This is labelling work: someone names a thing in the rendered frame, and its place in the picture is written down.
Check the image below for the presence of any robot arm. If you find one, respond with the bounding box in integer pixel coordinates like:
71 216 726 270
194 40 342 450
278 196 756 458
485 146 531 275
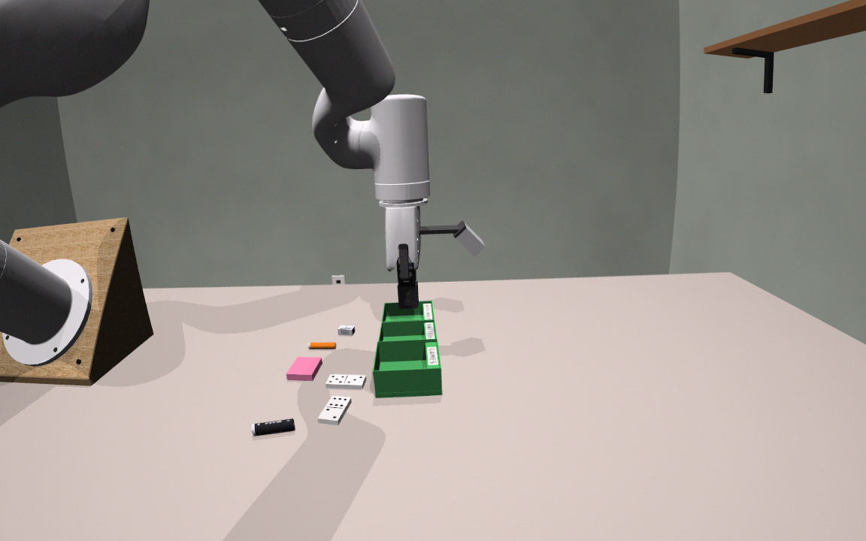
0 0 430 367

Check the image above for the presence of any white domino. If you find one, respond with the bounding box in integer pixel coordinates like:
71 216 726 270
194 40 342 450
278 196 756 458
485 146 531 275
318 396 352 425
326 374 366 389

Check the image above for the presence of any green three-compartment bin rack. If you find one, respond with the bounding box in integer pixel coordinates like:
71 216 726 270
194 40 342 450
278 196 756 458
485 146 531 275
373 301 443 398

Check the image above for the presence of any black aa battery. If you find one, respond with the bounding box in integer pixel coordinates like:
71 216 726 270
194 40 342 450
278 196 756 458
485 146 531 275
251 419 295 436

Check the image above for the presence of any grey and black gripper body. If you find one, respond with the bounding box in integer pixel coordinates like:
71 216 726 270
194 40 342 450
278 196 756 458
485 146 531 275
379 198 428 271

